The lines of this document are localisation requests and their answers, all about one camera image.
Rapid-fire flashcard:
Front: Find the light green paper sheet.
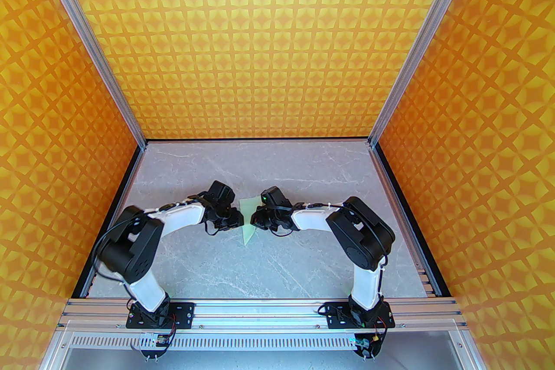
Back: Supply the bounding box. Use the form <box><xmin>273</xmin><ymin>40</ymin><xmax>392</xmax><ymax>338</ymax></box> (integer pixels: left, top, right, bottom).
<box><xmin>240</xmin><ymin>196</ymin><xmax>261</xmax><ymax>246</ymax></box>

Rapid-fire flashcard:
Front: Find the black back edge strip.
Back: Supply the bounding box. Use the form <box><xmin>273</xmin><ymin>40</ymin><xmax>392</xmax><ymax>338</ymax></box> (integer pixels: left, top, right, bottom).
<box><xmin>145</xmin><ymin>137</ymin><xmax>372</xmax><ymax>143</ymax></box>

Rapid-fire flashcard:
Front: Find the small circuit board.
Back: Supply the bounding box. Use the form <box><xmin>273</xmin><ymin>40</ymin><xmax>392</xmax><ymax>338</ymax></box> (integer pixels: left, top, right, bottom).
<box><xmin>353</xmin><ymin>334</ymin><xmax>382</xmax><ymax>360</ymax></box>
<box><xmin>139</xmin><ymin>333</ymin><xmax>172</xmax><ymax>360</ymax></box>

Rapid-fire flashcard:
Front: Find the black camera cable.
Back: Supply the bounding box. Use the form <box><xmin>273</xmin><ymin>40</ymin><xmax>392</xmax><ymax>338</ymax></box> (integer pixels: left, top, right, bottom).
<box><xmin>260</xmin><ymin>201</ymin><xmax>347</xmax><ymax>237</ymax></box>
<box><xmin>150</xmin><ymin>197</ymin><xmax>225</xmax><ymax>237</ymax></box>

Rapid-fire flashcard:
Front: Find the aluminium front frame rail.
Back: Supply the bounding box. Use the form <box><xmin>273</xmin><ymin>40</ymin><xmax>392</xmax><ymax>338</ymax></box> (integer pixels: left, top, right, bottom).
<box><xmin>59</xmin><ymin>297</ymin><xmax>467</xmax><ymax>333</ymax></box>

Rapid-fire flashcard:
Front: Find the black aluminium side rail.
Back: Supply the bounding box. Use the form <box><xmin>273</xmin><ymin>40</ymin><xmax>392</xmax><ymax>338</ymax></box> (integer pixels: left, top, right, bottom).
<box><xmin>71</xmin><ymin>144</ymin><xmax>147</xmax><ymax>299</ymax></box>
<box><xmin>371</xmin><ymin>142</ymin><xmax>454</xmax><ymax>298</ymax></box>

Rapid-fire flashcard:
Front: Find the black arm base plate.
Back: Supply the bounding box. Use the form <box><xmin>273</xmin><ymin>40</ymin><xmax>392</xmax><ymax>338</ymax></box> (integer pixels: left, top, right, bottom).
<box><xmin>324</xmin><ymin>301</ymin><xmax>396</xmax><ymax>330</ymax></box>
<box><xmin>126</xmin><ymin>302</ymin><xmax>196</xmax><ymax>330</ymax></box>

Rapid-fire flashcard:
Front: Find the slotted white cable duct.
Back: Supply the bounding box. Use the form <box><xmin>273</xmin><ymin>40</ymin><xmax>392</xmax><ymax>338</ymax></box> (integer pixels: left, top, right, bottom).
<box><xmin>65</xmin><ymin>333</ymin><xmax>467</xmax><ymax>352</ymax></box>

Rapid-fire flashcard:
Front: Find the aluminium corner post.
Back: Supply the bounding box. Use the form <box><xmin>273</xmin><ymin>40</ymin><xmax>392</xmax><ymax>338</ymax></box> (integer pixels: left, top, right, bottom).
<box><xmin>368</xmin><ymin>0</ymin><xmax>488</xmax><ymax>148</ymax></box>
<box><xmin>24</xmin><ymin>0</ymin><xmax>147</xmax><ymax>148</ymax></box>

